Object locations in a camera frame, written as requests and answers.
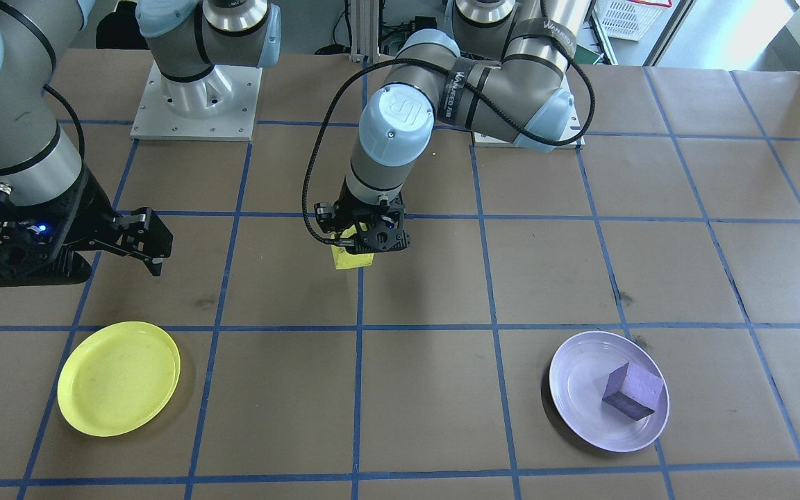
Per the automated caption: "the yellow cube block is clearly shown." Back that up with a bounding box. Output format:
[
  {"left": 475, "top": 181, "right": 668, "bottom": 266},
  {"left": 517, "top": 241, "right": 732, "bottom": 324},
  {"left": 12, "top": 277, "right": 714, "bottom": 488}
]
[{"left": 331, "top": 226, "right": 375, "bottom": 272}]

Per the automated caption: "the purple cube block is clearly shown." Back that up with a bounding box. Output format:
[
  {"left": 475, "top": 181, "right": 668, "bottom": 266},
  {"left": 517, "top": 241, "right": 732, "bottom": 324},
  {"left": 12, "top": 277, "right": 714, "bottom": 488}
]
[{"left": 601, "top": 361, "right": 666, "bottom": 422}]

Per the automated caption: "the yellow plastic plate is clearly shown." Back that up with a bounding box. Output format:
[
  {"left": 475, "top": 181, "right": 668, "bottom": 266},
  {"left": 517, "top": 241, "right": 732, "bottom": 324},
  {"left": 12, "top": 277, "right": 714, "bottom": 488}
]
[{"left": 57, "top": 321, "right": 181, "bottom": 438}]

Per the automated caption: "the black office chair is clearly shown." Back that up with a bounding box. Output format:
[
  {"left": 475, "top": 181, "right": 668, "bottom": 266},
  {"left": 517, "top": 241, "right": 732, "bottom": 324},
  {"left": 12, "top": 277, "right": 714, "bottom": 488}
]
[{"left": 94, "top": 0, "right": 149, "bottom": 51}]

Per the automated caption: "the lilac plastic plate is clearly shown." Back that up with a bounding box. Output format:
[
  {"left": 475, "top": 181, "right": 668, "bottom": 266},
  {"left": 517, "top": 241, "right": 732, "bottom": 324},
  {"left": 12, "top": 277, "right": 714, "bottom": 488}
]
[{"left": 549, "top": 331, "right": 670, "bottom": 453}]

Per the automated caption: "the white plastic basket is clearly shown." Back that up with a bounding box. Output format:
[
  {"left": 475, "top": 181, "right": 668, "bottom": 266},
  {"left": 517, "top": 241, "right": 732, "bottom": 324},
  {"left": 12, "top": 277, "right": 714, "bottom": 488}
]
[{"left": 593, "top": 0, "right": 673, "bottom": 41}]

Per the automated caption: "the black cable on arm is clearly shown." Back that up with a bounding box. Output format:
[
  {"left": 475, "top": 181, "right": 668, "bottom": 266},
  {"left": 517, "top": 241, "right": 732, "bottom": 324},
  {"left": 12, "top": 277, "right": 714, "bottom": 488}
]
[
  {"left": 0, "top": 0, "right": 88, "bottom": 181},
  {"left": 301, "top": 0, "right": 596, "bottom": 245}
]

